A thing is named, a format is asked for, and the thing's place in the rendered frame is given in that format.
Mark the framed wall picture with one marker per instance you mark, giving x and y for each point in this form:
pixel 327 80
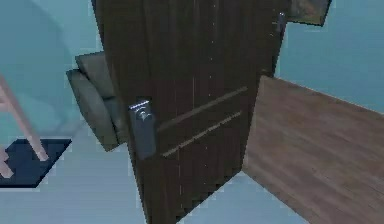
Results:
pixel 308 10

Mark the dark brown room door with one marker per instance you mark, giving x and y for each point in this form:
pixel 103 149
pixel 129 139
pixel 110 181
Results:
pixel 200 66

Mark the dark blue floor cloth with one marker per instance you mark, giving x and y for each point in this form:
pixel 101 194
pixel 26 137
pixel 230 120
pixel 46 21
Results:
pixel 26 163

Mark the grey green armchair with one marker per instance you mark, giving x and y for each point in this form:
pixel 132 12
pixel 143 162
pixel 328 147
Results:
pixel 96 100

